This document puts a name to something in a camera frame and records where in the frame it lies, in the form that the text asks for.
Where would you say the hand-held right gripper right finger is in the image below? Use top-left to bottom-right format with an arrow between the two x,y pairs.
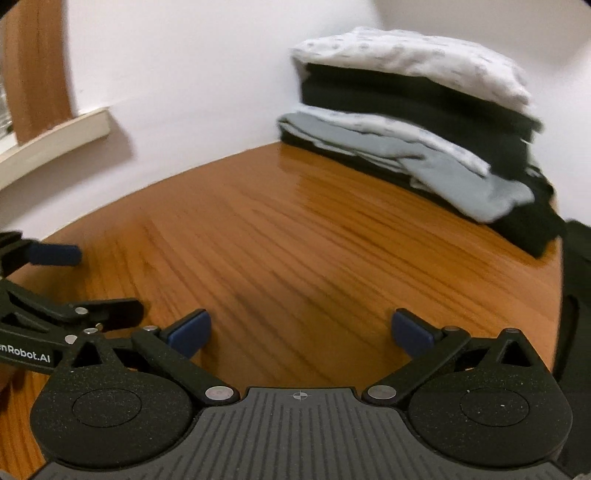
361,309 -> 541,409

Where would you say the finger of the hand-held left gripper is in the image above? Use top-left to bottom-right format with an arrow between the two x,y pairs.
0,231 -> 83,278
0,278 -> 144,344

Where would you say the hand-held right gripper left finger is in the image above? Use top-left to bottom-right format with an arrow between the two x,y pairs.
69,309 -> 241,407

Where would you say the white patterned pajama garment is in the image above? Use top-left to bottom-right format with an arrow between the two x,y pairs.
291,27 -> 532,110

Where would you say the grey folded garment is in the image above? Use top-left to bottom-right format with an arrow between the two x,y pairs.
277,113 -> 535,223

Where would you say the wooden window frame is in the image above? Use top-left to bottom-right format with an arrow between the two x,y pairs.
0,0 -> 75,145

